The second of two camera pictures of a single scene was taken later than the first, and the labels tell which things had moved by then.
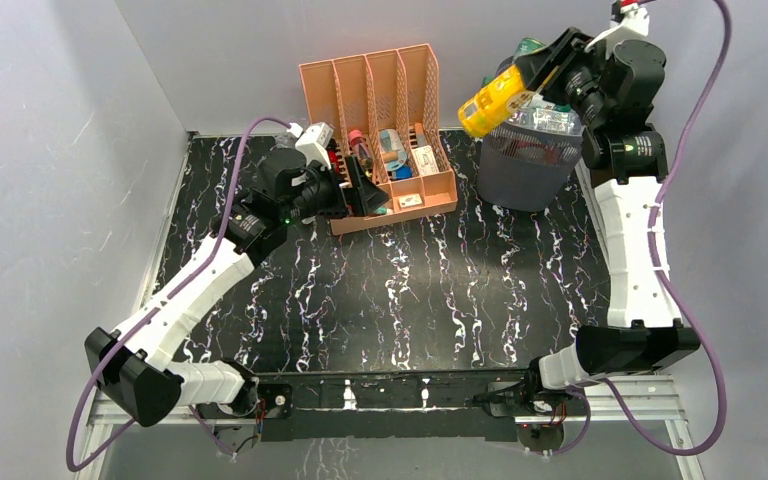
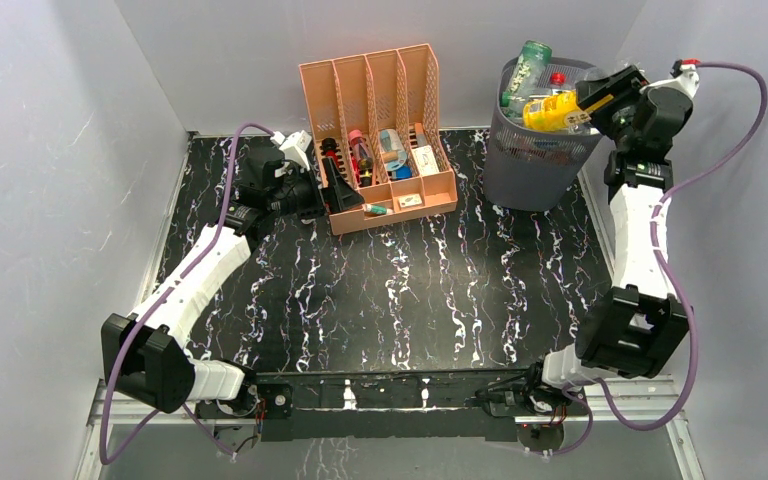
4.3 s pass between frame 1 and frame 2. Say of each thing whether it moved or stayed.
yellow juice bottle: moved
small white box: stayed
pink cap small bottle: stayed
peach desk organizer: stayed
